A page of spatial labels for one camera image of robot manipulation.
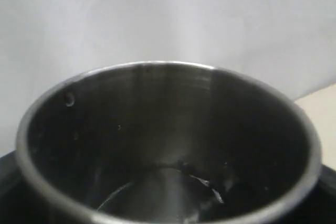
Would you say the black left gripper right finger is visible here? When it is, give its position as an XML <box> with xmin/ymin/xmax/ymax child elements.
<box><xmin>275</xmin><ymin>164</ymin><xmax>335</xmax><ymax>223</ymax></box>

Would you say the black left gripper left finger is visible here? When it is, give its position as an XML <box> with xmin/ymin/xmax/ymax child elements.
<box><xmin>1</xmin><ymin>152</ymin><xmax>79</xmax><ymax>223</ymax></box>

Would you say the stainless steel cup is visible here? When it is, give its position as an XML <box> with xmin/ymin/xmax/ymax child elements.
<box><xmin>15</xmin><ymin>61</ymin><xmax>322</xmax><ymax>223</ymax></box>

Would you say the white backdrop curtain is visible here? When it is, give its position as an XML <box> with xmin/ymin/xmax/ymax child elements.
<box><xmin>1</xmin><ymin>0</ymin><xmax>335</xmax><ymax>154</ymax></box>

